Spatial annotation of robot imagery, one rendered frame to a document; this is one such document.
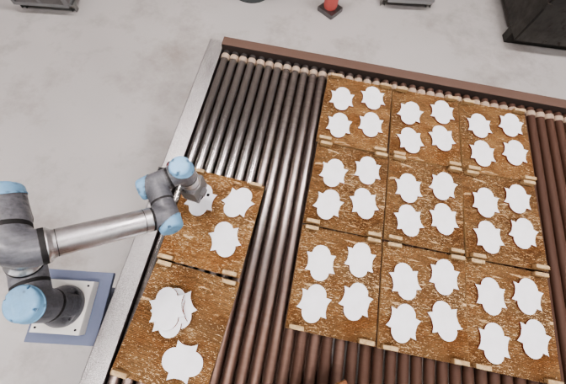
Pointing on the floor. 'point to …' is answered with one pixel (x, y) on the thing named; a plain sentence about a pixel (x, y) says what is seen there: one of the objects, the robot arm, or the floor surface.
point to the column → (91, 311)
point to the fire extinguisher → (330, 8)
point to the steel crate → (534, 1)
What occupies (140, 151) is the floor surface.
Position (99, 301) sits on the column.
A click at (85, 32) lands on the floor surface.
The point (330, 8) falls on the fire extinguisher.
